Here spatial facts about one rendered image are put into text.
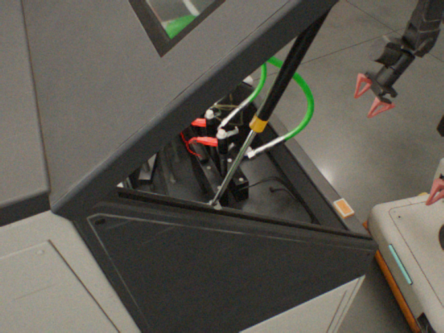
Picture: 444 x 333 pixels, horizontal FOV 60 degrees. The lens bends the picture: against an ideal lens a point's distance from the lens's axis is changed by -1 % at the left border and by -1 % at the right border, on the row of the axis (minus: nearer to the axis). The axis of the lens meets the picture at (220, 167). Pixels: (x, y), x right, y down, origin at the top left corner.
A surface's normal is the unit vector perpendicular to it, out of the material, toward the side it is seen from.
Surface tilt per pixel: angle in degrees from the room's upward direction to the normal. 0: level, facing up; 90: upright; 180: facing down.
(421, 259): 0
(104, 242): 90
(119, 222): 90
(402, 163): 0
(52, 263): 90
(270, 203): 0
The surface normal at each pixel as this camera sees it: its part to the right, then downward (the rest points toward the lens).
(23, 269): 0.39, 0.68
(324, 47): -0.06, -0.65
